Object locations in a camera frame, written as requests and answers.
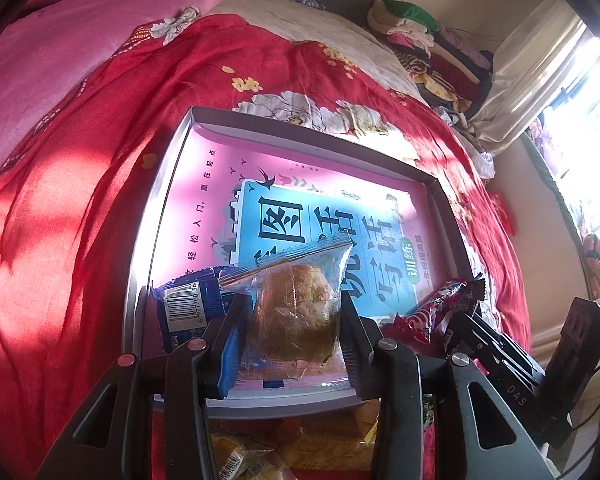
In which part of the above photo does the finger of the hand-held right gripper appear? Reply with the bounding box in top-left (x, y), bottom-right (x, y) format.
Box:
top-left (462, 310), bottom-right (541, 376)
top-left (442, 317), bottom-right (531, 377)

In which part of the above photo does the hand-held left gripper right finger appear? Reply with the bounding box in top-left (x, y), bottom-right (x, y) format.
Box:
top-left (340, 295), bottom-right (556, 480)

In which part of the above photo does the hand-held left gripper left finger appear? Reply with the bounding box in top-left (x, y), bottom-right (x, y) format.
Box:
top-left (32, 292), bottom-right (253, 480)

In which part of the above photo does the red and dark snack packet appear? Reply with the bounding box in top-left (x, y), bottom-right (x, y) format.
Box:
top-left (382, 276), bottom-right (486, 346)

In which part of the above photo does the clear packet with brown cake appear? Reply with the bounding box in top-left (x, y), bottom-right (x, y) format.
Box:
top-left (220, 232), bottom-right (356, 391)

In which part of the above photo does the large orange biscuit packet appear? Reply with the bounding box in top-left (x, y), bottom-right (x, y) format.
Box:
top-left (275, 404), bottom-right (381, 472)

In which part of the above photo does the grey cardboard box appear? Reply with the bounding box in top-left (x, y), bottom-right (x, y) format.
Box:
top-left (122, 106), bottom-right (473, 421)

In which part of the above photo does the blue snack packet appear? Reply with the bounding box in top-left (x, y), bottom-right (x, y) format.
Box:
top-left (152, 265), bottom-right (241, 356)

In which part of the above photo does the yellow snack packet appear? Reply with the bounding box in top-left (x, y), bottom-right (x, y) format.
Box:
top-left (210, 430), bottom-right (291, 480)

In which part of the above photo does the white crumpled bag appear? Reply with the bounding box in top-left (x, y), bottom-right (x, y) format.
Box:
top-left (474, 151), bottom-right (497, 179)

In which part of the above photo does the purple patterned cloth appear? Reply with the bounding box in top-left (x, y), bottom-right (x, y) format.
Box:
top-left (525, 115), bottom-right (563, 181)

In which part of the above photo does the red floral blanket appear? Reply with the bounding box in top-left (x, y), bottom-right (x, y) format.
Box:
top-left (0, 12), bottom-right (531, 480)

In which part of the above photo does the cream curtain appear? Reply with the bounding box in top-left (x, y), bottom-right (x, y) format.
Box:
top-left (470, 0), bottom-right (600, 156)

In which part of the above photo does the pile of folded clothes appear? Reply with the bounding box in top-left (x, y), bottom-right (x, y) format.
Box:
top-left (367, 0), bottom-right (496, 128)

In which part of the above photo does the beige bed sheet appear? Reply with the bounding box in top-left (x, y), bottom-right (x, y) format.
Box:
top-left (220, 0), bottom-right (423, 103)

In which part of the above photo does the pink quilt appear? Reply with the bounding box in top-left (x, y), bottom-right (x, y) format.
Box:
top-left (0, 0), bottom-right (231, 196)

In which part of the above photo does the black cable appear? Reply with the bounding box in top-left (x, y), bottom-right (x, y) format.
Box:
top-left (567, 337), bottom-right (600, 441)

